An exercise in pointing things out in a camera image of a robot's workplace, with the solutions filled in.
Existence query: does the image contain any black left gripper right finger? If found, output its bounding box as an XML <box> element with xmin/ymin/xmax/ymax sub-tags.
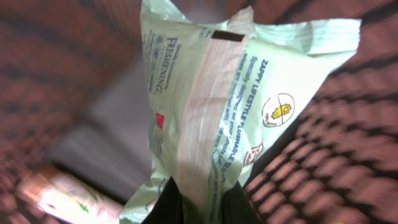
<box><xmin>221</xmin><ymin>182</ymin><xmax>261</xmax><ymax>224</ymax></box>

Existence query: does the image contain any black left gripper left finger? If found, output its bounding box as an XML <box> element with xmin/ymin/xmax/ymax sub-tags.
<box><xmin>142</xmin><ymin>177</ymin><xmax>184</xmax><ymax>224</ymax></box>

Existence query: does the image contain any white tube with gold cap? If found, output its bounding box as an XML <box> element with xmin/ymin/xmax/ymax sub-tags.
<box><xmin>17</xmin><ymin>167</ymin><xmax>123</xmax><ymax>224</ymax></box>

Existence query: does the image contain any mint green wipes pack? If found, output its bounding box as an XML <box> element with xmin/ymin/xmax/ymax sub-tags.
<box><xmin>119</xmin><ymin>1</ymin><xmax>361</xmax><ymax>223</ymax></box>

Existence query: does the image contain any grey plastic mesh basket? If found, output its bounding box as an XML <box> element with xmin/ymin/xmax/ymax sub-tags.
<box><xmin>1</xmin><ymin>1</ymin><xmax>397</xmax><ymax>223</ymax></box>

